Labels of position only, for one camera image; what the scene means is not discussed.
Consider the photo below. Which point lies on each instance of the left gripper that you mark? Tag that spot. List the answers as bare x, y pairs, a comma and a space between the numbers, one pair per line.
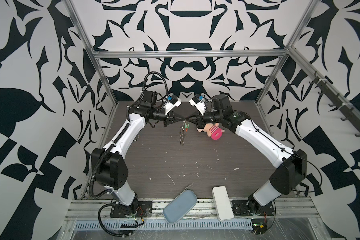
170, 119

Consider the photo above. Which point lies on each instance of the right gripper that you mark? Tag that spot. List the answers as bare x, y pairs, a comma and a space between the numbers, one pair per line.
200, 120

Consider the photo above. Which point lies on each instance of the metal keyring with chain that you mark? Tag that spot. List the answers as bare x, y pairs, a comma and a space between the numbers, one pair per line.
182, 134

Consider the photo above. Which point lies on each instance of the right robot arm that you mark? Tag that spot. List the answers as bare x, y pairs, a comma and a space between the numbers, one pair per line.
290, 165

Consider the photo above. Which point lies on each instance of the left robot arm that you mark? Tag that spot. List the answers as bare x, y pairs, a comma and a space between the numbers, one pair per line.
109, 169

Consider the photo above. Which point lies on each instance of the pink plush doll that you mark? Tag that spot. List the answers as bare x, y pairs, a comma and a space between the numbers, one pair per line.
213, 131

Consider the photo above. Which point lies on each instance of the grey glasses case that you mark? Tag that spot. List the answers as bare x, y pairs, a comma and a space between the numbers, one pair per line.
180, 206

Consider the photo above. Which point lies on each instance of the white rectangular box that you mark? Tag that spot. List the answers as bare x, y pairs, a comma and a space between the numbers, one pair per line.
222, 203

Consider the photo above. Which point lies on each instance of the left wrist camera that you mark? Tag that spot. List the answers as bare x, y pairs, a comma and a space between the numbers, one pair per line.
171, 102

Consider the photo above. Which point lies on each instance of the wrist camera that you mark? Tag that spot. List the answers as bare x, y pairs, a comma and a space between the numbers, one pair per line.
171, 102
199, 102

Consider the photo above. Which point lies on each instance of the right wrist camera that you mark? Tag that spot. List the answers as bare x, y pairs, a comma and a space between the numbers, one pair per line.
199, 102

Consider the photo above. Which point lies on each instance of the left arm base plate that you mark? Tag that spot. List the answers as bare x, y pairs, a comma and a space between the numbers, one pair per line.
139, 209

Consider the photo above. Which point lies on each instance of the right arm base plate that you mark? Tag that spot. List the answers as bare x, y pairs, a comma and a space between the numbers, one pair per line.
245, 208

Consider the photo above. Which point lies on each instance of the wall hook rack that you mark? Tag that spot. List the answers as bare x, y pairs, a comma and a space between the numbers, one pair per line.
338, 101

